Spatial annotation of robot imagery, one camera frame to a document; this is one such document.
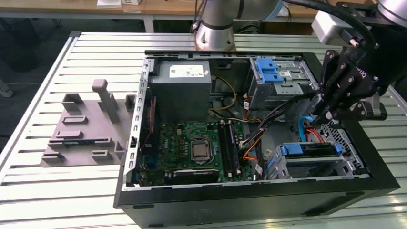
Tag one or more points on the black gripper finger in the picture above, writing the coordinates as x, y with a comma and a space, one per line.
345, 95
329, 71

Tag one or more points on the hard disk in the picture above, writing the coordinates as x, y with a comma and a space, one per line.
293, 149

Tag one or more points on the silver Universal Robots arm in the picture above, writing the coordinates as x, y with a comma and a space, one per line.
213, 35

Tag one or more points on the metal disk bay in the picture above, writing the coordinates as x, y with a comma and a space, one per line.
318, 163

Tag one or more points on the metal optical drive cage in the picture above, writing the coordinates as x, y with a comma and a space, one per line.
283, 89

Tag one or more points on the blue plastic drive latch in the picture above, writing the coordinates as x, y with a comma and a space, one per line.
266, 71

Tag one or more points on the grey power supply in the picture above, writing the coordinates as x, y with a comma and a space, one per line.
181, 100

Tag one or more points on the silver CPU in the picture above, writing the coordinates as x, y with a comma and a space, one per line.
201, 151

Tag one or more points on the green motherboard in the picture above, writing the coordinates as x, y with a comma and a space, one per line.
178, 133

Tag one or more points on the black graphics card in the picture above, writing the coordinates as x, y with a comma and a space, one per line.
194, 175

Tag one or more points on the black PC case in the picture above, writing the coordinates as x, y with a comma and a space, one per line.
222, 205

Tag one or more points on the small white box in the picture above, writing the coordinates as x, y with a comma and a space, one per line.
131, 2

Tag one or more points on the white paper box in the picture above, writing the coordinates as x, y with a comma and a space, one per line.
109, 3

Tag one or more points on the grey parts rack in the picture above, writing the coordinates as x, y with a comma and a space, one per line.
93, 133

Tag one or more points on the wooden desk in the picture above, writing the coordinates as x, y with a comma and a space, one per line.
79, 10

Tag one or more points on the RAM stick in rack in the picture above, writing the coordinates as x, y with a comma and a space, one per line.
78, 143

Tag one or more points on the grey stand foot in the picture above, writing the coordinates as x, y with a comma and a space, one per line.
6, 91

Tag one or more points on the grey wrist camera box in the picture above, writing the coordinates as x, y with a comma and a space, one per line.
330, 26

